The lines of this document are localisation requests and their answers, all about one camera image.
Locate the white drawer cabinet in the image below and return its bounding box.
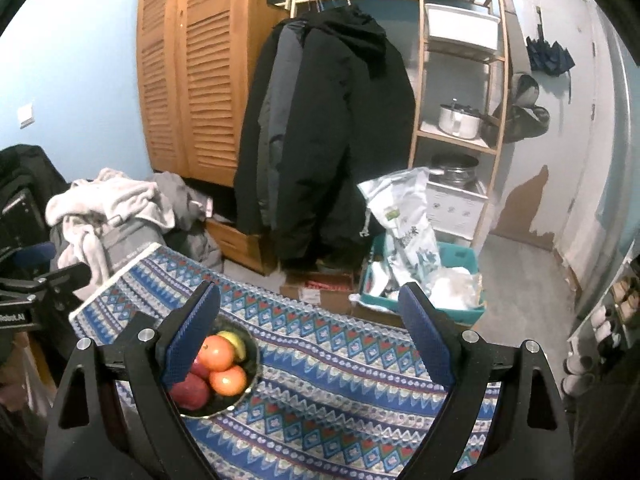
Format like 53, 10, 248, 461
426, 180, 488, 242

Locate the patterned blue tablecloth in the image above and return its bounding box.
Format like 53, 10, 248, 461
68, 242, 504, 480

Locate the dark red apple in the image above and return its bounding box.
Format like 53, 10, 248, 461
169, 373, 210, 412

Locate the green glass fruit bowl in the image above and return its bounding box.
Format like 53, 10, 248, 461
160, 314, 260, 419

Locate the yellow green pear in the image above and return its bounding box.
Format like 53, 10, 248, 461
217, 330, 247, 363

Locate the steel cooking pot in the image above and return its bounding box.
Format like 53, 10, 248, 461
437, 99, 482, 140

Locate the grey shoe rack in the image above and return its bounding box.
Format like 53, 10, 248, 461
561, 256, 639, 399

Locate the teal cardboard box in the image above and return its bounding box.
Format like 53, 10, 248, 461
350, 235, 487, 326

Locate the wooden shelf unit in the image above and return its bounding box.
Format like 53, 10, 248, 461
408, 0, 511, 252

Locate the dark blue folded umbrella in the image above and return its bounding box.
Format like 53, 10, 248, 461
526, 6, 575, 77

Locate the bright red apple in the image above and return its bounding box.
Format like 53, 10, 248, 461
190, 359, 210, 382

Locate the white printed plastic bag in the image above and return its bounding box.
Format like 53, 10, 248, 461
358, 167, 442, 299

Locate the white grey clothes pile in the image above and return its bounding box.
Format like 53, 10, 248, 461
44, 168, 222, 300

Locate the wooden louvered wardrobe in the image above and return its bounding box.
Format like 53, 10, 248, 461
135, 0, 292, 189

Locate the left hand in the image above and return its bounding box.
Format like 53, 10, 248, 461
0, 333, 28, 413

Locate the brown cardboard box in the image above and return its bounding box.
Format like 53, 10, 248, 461
280, 271, 360, 315

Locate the large orange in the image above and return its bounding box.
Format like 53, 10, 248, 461
208, 365, 248, 396

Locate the black hanging jacket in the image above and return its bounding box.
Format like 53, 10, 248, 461
234, 4, 416, 271

